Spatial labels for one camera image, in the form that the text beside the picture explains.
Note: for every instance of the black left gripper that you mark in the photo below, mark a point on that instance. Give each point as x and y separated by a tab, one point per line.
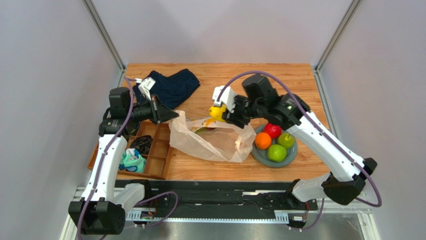
159	112

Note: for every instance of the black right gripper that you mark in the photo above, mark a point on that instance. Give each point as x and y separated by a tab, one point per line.
235	112

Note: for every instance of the yellow fake lemon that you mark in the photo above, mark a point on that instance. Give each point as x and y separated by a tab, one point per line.
216	112

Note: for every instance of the orange fake fruit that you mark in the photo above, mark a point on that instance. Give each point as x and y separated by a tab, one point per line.
263	140

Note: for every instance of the red fake apple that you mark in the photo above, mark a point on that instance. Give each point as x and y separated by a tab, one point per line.
274	131

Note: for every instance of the translucent plastic bag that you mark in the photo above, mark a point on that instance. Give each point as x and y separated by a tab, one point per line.
211	140

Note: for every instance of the green fake pear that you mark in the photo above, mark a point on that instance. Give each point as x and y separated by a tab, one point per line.
286	140

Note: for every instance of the green fake apple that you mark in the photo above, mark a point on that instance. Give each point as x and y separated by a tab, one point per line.
276	153

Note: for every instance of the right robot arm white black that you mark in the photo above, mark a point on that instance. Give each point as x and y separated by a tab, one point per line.
348	172

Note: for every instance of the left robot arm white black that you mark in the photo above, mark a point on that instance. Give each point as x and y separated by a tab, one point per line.
100	211

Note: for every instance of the navy blue cloth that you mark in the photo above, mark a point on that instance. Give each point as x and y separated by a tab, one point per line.
173	90

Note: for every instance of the brown wooden divider tray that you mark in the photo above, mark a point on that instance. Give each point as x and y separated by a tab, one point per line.
157	154

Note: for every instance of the teal white rolled sock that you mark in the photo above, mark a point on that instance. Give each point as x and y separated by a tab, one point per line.
132	161

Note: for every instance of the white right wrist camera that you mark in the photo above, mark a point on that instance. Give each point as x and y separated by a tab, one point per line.
226	96

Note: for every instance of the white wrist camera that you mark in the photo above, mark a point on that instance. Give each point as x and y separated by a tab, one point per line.
145	86
226	96

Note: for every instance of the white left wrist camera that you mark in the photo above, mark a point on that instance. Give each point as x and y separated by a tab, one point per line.
145	86

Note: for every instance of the right aluminium frame post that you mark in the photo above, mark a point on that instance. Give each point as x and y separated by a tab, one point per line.
338	33

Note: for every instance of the aluminium frame post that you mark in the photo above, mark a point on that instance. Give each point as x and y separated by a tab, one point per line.
97	20
338	33

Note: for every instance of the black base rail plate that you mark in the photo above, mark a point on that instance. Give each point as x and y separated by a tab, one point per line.
217	201

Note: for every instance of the left aluminium frame post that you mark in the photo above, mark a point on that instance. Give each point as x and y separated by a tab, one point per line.
97	20

